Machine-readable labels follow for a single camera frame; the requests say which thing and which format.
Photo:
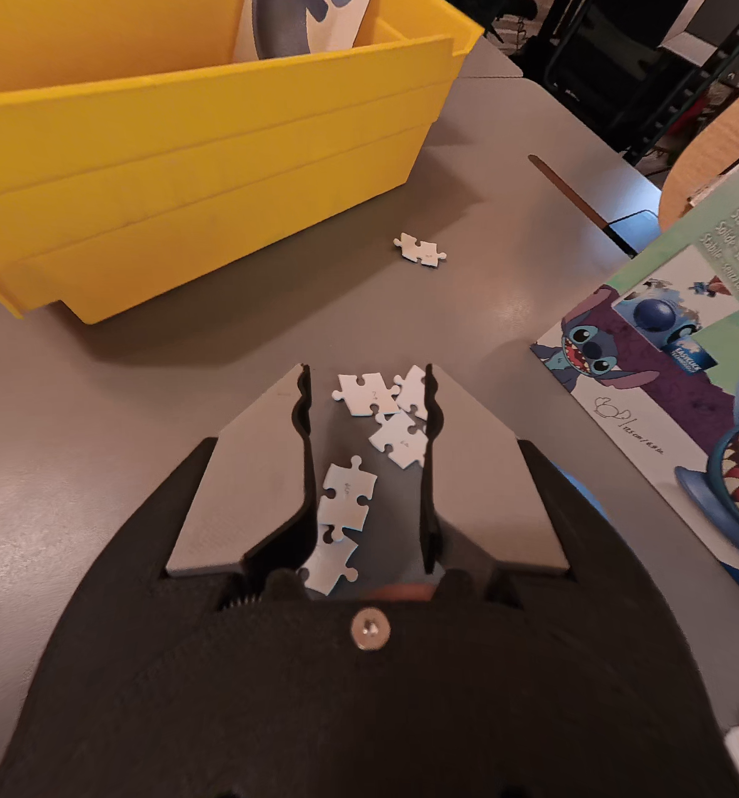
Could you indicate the yellow plastic bin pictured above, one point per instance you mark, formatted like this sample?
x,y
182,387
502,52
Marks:
x,y
188,187

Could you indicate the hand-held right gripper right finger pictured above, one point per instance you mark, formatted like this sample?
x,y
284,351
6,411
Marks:
x,y
497,499

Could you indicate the cartoon printed puzzle box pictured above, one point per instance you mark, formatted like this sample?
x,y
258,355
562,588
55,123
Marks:
x,y
675,374

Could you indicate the white card with blue ears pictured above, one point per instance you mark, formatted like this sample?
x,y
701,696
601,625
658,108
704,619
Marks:
x,y
319,25

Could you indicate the blue round plastic dish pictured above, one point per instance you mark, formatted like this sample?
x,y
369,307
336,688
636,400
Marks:
x,y
578,492

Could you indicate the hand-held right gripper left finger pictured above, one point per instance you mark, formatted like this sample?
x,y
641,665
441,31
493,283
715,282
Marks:
x,y
247,499

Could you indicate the puzzle piece cluster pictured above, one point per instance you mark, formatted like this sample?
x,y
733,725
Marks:
x,y
344,492

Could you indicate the joined puzzle piece pair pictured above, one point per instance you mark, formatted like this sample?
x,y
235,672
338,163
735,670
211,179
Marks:
x,y
419,249

